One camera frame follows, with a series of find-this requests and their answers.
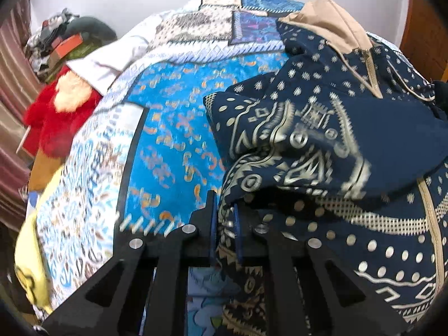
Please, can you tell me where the navy patterned hooded garment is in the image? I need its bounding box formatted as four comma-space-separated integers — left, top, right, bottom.
204, 0, 447, 335

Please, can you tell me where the pile of clothes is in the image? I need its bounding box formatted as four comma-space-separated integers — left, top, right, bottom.
24, 8, 80, 75

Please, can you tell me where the blue patchwork bedspread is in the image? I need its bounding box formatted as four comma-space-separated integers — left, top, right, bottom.
26, 0, 403, 336

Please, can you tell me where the red plush toy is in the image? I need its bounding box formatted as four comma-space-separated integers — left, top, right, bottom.
24, 65, 102, 158

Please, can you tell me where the white pillow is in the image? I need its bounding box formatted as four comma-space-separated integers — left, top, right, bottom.
67, 29, 155, 95

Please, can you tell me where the orange shoe box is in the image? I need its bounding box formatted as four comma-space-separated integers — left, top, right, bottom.
47, 33, 83, 67

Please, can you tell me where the red striped curtain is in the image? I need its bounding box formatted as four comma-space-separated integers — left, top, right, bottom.
1, 0, 42, 231

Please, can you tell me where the brown wooden door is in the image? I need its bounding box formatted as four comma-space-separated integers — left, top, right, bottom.
400, 0, 447, 81

